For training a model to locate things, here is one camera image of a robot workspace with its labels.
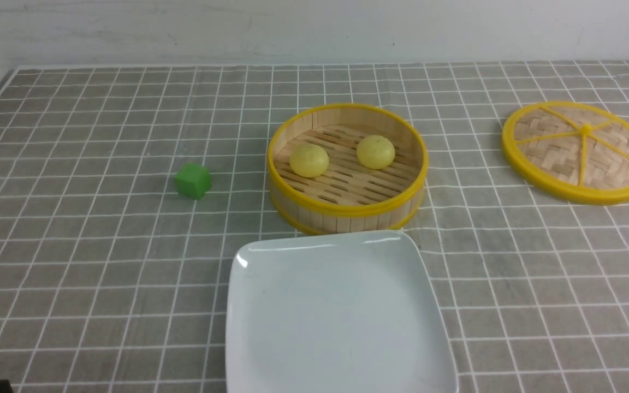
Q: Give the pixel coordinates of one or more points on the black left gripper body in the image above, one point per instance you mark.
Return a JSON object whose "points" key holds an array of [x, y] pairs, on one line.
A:
{"points": [[5, 386]]}

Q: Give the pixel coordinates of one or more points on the yellow steamed bun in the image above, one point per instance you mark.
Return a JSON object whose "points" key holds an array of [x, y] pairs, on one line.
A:
{"points": [[375, 152], [309, 160]]}

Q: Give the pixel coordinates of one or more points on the white square plate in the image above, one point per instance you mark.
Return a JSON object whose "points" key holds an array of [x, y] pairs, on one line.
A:
{"points": [[352, 312]]}

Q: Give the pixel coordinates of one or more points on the green cube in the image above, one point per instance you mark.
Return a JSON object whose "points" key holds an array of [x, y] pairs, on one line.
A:
{"points": [[193, 181]]}

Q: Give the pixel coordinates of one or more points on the bamboo steamer basket yellow rim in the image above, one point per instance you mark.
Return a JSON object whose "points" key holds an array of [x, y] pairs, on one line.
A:
{"points": [[347, 197]]}

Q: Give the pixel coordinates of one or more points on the woven bamboo steamer lid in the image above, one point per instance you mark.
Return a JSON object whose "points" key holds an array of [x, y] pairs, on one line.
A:
{"points": [[575, 152]]}

